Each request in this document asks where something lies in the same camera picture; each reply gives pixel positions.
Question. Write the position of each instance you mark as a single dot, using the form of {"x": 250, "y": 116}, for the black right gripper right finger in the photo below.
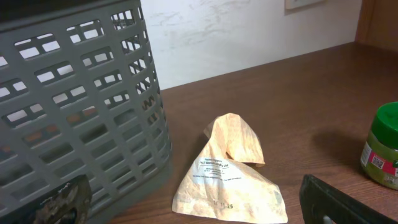
{"x": 322, "y": 203}

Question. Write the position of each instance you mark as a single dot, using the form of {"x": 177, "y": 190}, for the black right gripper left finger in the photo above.
{"x": 68, "y": 203}

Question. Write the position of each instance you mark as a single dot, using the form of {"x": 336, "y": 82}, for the green lid pesto jar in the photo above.
{"x": 379, "y": 155}

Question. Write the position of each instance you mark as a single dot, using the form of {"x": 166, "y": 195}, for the beige paper pouch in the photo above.
{"x": 222, "y": 182}

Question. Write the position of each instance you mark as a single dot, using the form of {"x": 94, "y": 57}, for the grey plastic basket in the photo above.
{"x": 80, "y": 96}

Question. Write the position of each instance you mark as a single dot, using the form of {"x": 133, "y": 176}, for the white wall socket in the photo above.
{"x": 293, "y": 4}

